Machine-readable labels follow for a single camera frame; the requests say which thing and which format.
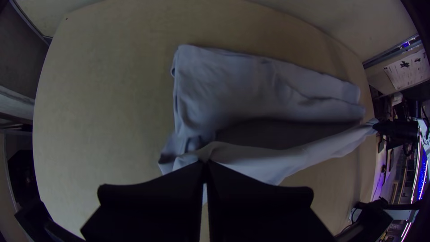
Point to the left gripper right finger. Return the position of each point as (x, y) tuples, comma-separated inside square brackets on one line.
[(262, 215)]

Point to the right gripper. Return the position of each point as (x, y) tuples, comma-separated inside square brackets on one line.
[(398, 130)]

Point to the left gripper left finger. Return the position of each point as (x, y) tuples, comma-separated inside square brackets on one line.
[(151, 211)]

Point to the grey t-shirt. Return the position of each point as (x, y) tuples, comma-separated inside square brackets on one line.
[(228, 87)]

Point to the white printed poster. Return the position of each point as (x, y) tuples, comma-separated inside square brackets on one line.
[(408, 70)]

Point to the dark metal frame rail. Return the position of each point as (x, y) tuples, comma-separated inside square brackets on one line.
[(391, 52)]

